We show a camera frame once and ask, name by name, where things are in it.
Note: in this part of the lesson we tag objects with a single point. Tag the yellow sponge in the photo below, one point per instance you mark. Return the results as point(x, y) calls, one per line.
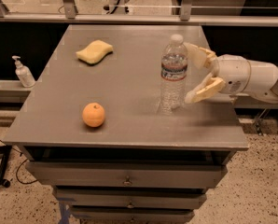
point(94, 52)

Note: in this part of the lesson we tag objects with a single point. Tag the orange fruit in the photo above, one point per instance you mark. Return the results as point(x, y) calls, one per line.
point(93, 115)

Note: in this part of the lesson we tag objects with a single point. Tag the metal railing frame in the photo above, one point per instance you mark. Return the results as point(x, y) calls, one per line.
point(188, 12)

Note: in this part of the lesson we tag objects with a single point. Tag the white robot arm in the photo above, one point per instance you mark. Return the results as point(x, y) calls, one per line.
point(263, 81)

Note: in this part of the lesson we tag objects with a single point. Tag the clear plastic water bottle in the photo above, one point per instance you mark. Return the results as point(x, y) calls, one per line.
point(174, 67)

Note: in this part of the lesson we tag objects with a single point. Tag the black chair leg with caster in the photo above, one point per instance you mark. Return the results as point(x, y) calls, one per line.
point(4, 155)

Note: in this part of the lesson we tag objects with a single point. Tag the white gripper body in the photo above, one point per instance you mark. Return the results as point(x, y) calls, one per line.
point(233, 74)

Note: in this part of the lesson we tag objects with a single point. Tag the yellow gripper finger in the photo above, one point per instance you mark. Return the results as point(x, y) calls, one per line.
point(209, 87)
point(199, 56)

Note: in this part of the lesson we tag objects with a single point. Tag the grey drawer cabinet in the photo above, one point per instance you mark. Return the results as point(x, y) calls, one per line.
point(139, 165)

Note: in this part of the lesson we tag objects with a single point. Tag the white pump dispenser bottle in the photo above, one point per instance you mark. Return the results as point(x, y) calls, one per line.
point(23, 73)

